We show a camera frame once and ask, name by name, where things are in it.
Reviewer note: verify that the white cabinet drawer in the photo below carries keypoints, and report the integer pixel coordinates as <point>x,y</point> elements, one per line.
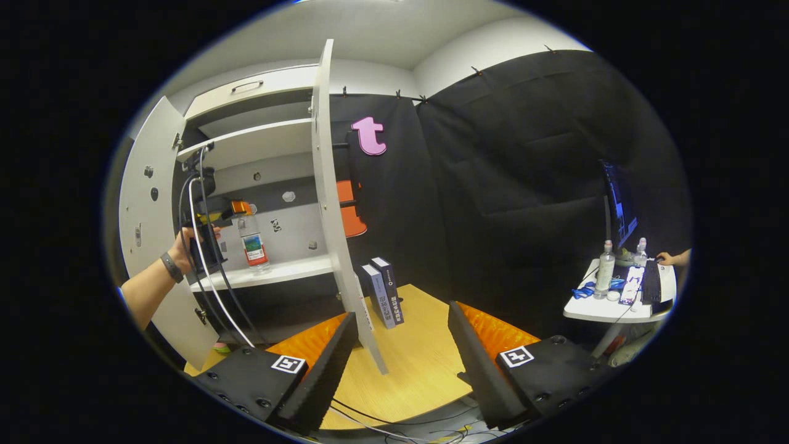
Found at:
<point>271,89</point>

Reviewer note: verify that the cabinet door with headphone sticker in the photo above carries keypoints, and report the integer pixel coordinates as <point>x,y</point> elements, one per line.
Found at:
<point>330,203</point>

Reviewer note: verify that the black keyboard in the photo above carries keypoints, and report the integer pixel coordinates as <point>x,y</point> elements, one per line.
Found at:
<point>651,283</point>

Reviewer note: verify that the tall clear bottle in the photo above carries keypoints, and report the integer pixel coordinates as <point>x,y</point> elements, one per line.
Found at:
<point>605,271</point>

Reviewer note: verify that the white cabinet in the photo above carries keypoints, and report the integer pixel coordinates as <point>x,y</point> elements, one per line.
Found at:
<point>265,145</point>

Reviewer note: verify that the black backdrop cloth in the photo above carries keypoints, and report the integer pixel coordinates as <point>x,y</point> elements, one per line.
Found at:
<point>493,185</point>

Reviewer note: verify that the computer monitor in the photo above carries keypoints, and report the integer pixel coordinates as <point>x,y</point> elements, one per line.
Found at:
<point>619,203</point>

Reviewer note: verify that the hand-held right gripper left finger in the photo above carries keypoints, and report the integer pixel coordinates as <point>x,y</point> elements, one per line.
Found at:
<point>327,376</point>

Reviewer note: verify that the cabinet door with camera sticker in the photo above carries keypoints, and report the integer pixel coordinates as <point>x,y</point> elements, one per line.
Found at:
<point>148,228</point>

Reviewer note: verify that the grey wristband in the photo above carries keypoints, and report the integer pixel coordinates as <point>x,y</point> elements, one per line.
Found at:
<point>171,267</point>

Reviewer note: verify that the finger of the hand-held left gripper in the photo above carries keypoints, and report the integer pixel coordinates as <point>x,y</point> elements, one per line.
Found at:
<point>237,208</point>

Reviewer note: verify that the dark navy box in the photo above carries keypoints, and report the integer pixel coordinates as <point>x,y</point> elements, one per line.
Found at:
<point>394,290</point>

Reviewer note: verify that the white side table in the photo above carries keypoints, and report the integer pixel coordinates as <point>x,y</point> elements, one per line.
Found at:
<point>610,311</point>

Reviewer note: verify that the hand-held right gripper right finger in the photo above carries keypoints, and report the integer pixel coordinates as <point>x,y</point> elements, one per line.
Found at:
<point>474,370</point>

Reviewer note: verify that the clear bottle with red label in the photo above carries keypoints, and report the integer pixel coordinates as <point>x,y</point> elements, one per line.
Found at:
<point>254,250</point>

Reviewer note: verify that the grey-blue box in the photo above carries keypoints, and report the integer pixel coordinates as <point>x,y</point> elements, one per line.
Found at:
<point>379,296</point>

